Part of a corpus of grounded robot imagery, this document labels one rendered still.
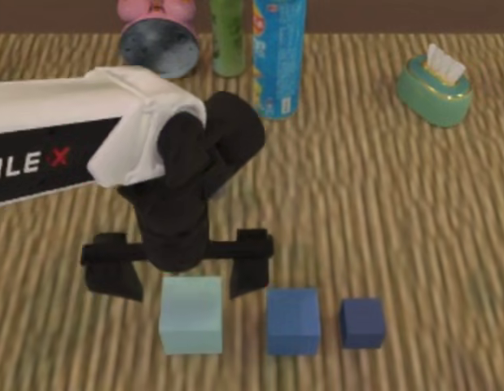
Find medium blue cube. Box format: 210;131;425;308
266;287;322;355

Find light cyan cube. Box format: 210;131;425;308
159;275;224;355

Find dark blue cube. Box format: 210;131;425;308
340;297;388;349

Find pink metal bucket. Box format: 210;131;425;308
116;0;200;79

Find green bottle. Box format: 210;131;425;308
209;0;247;77

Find blue cylindrical can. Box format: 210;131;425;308
251;0;308;120

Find green tissue box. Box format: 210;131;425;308
396;43;475;128

